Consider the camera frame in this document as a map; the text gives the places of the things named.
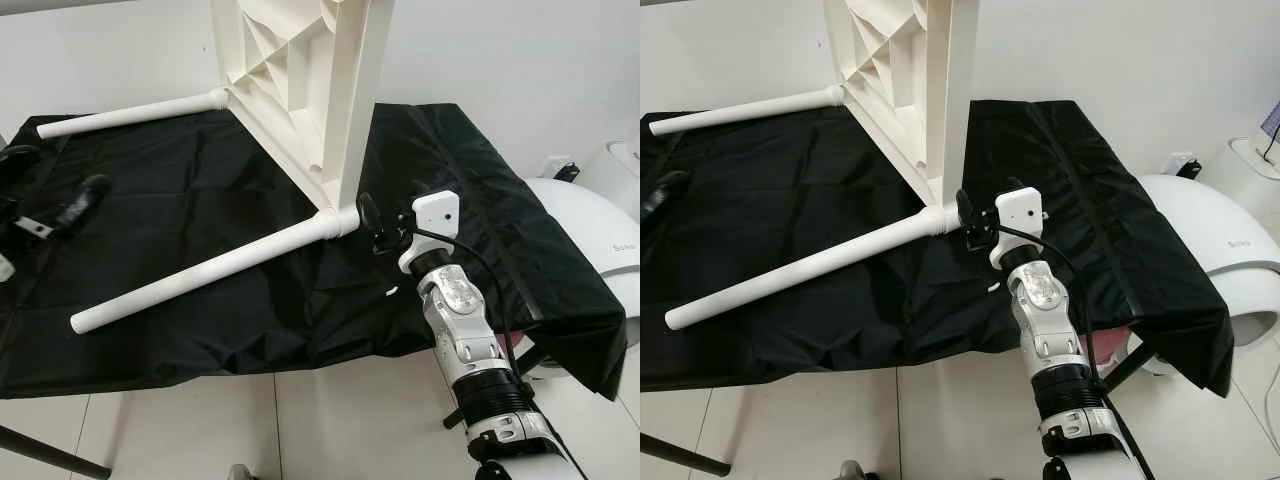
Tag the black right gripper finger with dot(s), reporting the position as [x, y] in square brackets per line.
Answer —
[966, 208]
[369, 213]
[1015, 185]
[422, 188]

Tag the white plastic table top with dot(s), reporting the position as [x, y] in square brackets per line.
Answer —
[340, 100]
[950, 100]

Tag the white rounded plastic container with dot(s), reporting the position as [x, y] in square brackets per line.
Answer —
[615, 175]
[1245, 170]

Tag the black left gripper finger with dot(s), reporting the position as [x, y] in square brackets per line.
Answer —
[82, 202]
[668, 192]
[18, 162]

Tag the white plastic table leg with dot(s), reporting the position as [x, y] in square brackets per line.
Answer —
[200, 275]
[130, 113]
[800, 270]
[740, 110]

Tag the black tablecloth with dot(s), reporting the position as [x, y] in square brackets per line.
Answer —
[800, 190]
[200, 200]

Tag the white round appliance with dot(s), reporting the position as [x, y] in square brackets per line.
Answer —
[590, 240]
[1210, 240]

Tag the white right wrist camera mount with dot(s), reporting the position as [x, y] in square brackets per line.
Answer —
[1022, 208]
[435, 212]

